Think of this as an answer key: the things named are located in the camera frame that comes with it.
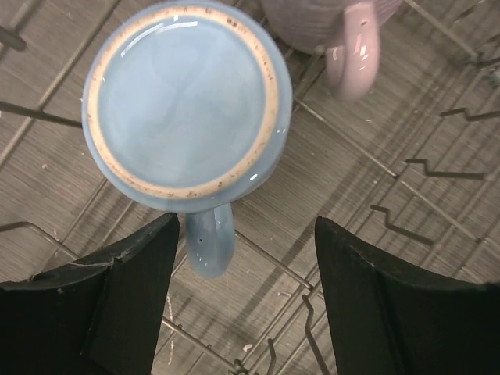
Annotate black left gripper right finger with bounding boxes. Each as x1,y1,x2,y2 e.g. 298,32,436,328
314,217,499,374

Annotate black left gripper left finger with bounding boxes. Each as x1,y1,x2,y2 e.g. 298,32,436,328
1,213,180,374

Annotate blue ceramic mug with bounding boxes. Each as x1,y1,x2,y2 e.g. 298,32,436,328
81,1,292,278

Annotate lilac ceramic mug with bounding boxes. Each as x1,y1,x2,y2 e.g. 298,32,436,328
260,0,403,101

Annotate grey wire dish rack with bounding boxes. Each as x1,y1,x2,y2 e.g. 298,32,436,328
1,1,499,374

